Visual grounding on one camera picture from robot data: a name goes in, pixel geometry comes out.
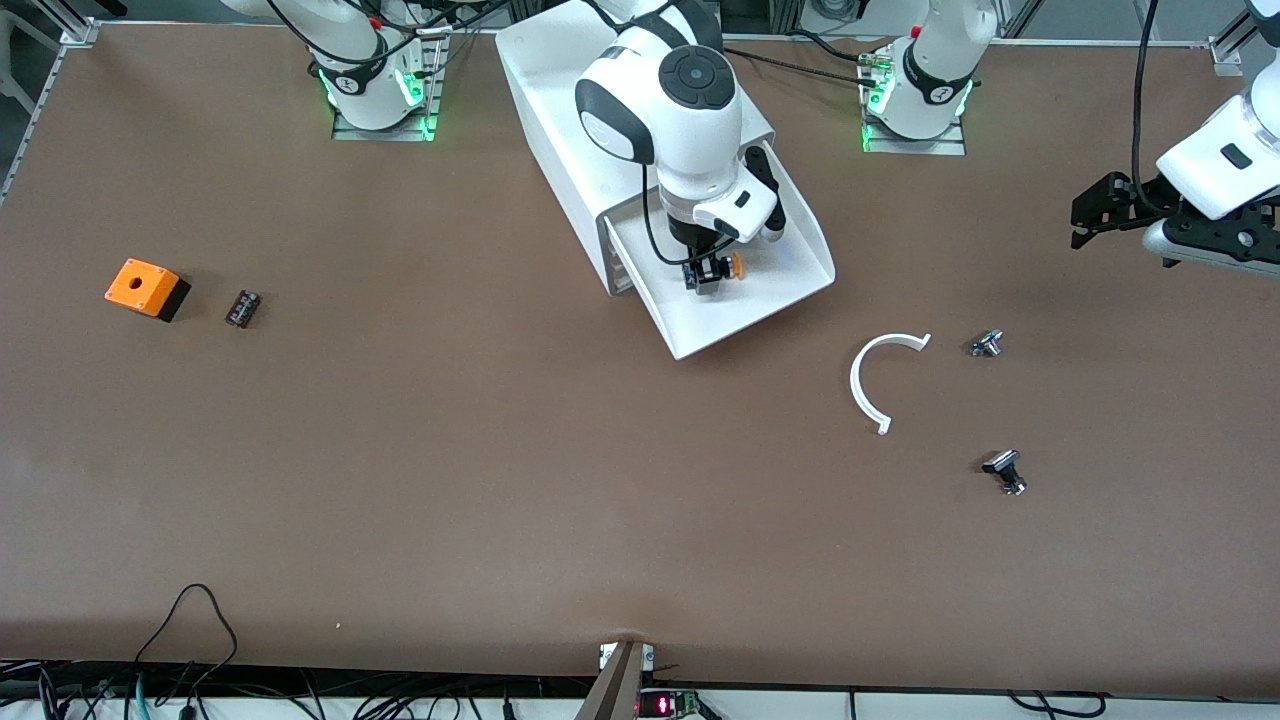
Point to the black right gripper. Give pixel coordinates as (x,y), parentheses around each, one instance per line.
(690,241)

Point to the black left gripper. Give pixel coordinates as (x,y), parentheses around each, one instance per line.
(1141,201)

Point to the orange mushroom push button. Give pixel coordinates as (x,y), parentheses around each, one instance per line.
(708,275)

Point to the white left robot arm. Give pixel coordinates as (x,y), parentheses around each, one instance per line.
(1220,160)

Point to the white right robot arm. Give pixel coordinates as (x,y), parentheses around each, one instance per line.
(690,130)

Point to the small silver metal fitting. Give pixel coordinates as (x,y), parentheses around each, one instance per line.
(985,345)

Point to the device with red display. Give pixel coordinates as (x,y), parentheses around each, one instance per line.
(660,705)

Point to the black cylindrical capacitor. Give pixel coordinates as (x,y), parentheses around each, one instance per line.
(244,309)

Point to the orange box with hole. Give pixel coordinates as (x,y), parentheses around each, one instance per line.
(140,288)

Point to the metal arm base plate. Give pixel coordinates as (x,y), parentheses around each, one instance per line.
(915,146)
(380,134)

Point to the aluminium frame profile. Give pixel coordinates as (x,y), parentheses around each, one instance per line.
(1228,50)

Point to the black and silver switch part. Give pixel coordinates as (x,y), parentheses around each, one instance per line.
(1003,465)

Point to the brown camera mount post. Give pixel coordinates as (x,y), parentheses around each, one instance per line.
(615,690)

